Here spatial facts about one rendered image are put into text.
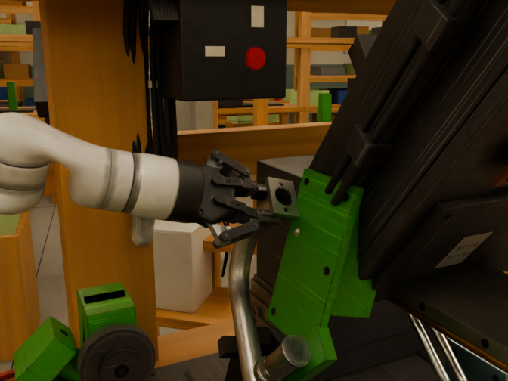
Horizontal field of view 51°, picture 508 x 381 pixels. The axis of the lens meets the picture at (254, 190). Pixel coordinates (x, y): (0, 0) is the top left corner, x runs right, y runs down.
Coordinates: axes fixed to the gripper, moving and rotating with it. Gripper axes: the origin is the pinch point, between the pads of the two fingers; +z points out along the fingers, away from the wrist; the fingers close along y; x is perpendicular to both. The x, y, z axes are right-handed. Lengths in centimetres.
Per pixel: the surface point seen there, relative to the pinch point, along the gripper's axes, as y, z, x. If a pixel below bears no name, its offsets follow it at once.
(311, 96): 479, 391, 407
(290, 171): 10.2, 8.5, 4.7
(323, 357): -20.5, 2.5, -2.4
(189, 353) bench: -7.7, 5.8, 41.2
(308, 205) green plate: -2.1, 2.7, -4.7
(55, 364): -19.4, -24.8, 4.7
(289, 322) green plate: -14.5, 2.9, 3.5
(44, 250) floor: 152, 25, 335
